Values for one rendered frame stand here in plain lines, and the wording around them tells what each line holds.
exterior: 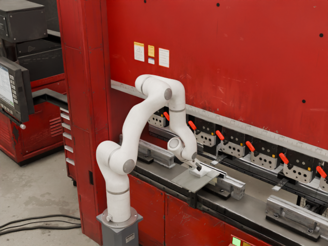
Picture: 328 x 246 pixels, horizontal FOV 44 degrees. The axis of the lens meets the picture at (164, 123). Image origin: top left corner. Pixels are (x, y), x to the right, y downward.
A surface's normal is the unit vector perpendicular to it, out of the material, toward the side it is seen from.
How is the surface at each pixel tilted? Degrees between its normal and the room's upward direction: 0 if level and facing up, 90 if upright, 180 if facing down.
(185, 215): 90
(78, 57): 90
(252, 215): 0
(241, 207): 0
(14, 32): 90
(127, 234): 90
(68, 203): 0
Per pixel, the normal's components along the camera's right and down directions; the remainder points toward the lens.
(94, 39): 0.76, 0.29
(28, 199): 0.00, -0.90
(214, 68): -0.65, 0.33
